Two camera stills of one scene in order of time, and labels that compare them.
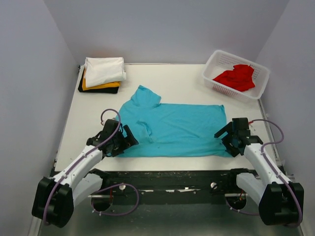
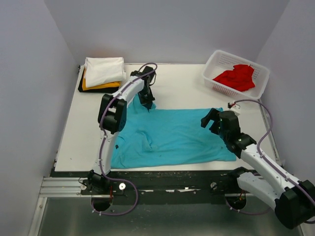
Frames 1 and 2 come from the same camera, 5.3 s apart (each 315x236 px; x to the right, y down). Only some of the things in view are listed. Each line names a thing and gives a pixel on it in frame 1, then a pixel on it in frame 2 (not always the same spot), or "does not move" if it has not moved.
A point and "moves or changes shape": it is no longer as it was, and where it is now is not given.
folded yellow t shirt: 112,84 does not move
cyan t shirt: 173,130 moves or changes shape
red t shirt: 239,78 does not move
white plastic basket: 219,61 does not move
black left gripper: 125,144 to 147,103
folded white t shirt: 99,71 does not move
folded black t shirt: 112,90 does not move
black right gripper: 232,150 to 214,114
